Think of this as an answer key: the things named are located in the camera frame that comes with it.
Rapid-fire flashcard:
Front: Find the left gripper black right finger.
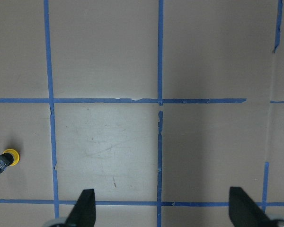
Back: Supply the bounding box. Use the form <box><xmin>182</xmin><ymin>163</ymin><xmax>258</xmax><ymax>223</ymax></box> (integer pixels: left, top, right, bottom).
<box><xmin>229</xmin><ymin>186</ymin><xmax>271</xmax><ymax>227</ymax></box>

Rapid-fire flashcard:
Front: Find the yellow push button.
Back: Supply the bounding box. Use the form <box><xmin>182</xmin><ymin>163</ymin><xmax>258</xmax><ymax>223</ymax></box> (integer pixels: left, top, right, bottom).
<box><xmin>0</xmin><ymin>148</ymin><xmax>20</xmax><ymax>174</ymax></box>

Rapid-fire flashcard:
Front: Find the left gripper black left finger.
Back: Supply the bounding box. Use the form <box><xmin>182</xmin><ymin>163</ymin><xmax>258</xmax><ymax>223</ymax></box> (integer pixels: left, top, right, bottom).
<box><xmin>64</xmin><ymin>189</ymin><xmax>96</xmax><ymax>227</ymax></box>

